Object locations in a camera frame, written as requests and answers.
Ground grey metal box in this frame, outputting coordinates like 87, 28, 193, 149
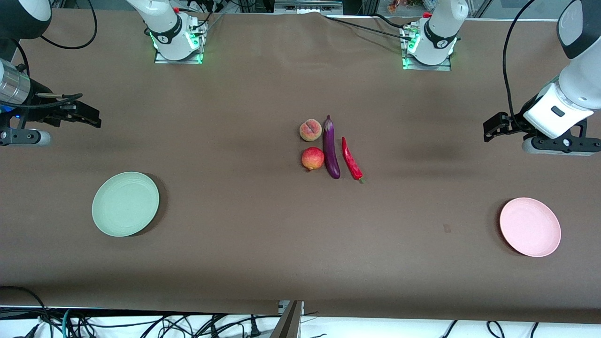
274, 0, 344, 15

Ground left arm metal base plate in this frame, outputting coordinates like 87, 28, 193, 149
401, 26, 453, 72

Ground pink plate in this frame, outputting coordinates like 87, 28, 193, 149
499, 197, 562, 258

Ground long black tabletop cable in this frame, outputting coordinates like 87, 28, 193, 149
324, 15, 414, 41

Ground slanted aluminium bar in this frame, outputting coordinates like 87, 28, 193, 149
469, 0, 494, 19

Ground short black tabletop cable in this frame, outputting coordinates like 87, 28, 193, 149
371, 13, 415, 30

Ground colourful toy pile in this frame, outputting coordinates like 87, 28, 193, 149
387, 0, 426, 14

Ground brown table cover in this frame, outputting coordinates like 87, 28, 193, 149
0, 8, 601, 324

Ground red pomegranate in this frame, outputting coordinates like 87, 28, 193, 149
300, 146, 325, 172

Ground peach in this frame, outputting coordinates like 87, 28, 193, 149
299, 118, 323, 143

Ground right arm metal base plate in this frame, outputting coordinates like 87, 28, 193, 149
154, 21, 204, 65

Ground black base cable bundle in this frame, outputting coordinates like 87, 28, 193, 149
187, 0, 227, 34

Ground light green plate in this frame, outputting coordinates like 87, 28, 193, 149
92, 171, 160, 238

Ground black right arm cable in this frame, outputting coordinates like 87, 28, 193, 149
8, 0, 98, 130

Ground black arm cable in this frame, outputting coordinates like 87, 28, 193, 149
502, 0, 539, 134
8, 0, 98, 130

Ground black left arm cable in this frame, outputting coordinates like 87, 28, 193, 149
502, 0, 539, 134

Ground purple eggplant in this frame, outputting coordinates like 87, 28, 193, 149
322, 115, 341, 180

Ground red chili pepper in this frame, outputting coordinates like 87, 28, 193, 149
341, 136, 366, 184

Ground black looped floor cable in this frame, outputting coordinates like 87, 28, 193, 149
0, 286, 54, 338

